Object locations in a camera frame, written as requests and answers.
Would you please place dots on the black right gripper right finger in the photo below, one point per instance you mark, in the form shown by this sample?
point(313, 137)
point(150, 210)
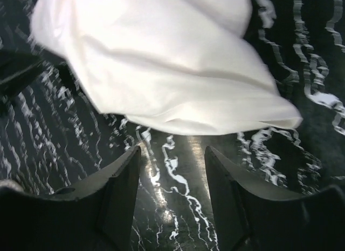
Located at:
point(253, 214)

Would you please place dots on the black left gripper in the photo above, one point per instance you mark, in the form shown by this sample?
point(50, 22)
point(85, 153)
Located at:
point(18, 71)

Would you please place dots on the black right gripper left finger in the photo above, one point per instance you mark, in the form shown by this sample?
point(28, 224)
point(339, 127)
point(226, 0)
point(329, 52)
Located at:
point(95, 213)

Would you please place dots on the white Coca-Cola print t-shirt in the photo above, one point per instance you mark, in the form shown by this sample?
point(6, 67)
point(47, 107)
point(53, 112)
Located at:
point(177, 66)

